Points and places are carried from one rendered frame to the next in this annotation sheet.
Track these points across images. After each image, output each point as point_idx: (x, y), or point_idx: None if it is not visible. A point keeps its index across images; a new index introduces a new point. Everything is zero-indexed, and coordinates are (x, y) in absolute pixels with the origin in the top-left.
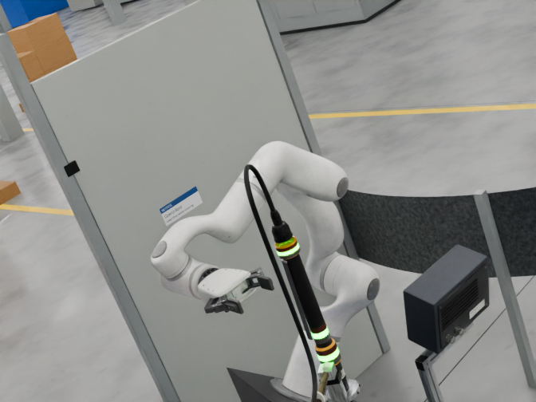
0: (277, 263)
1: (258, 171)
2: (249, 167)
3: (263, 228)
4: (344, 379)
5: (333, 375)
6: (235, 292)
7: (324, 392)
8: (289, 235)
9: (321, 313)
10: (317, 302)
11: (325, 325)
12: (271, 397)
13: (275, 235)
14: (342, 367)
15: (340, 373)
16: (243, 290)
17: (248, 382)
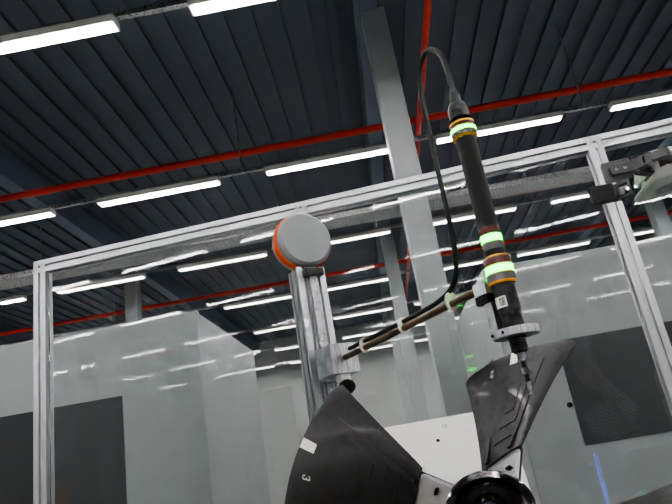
0: (430, 149)
1: (435, 52)
2: (423, 53)
3: (422, 113)
4: (499, 313)
5: (474, 293)
6: (637, 178)
7: (456, 300)
8: (449, 119)
9: (477, 215)
10: (473, 201)
11: (481, 233)
12: None
13: (456, 117)
14: (498, 296)
15: (484, 298)
16: (642, 178)
17: None
